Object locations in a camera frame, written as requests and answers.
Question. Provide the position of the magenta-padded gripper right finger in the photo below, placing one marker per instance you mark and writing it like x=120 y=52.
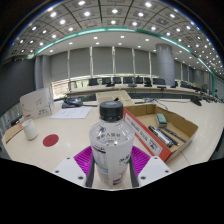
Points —
x=141 y=160

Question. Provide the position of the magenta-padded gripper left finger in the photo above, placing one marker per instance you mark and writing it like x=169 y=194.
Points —
x=81 y=159

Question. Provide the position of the clear water bottle black cap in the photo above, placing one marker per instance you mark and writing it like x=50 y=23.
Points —
x=111 y=150

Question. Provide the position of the open brown and red carton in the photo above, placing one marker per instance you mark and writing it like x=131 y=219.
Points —
x=146 y=140

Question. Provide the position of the black marker pen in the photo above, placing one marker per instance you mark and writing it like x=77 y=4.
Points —
x=175 y=135
x=161 y=136

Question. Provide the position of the flat round red coaster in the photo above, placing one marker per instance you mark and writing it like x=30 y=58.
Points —
x=50 y=140

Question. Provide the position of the grey-green whiteboard eraser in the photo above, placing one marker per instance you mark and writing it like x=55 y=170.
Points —
x=161 y=120

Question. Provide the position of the white printed paper sheet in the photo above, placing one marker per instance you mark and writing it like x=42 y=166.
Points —
x=71 y=112

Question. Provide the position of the black desk phone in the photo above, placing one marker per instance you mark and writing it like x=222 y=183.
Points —
x=71 y=102

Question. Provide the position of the small open white box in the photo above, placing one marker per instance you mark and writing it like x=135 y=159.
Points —
x=113 y=96

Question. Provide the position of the white cardboard paper box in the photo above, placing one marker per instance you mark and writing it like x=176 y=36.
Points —
x=36 y=104

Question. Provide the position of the long curved conference desk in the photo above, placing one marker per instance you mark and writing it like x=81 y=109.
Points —
x=100 y=89

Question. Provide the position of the row of black office chairs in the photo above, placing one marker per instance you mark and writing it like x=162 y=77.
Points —
x=128 y=80

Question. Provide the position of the group of ceiling lights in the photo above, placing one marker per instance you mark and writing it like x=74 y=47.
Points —
x=86 y=13

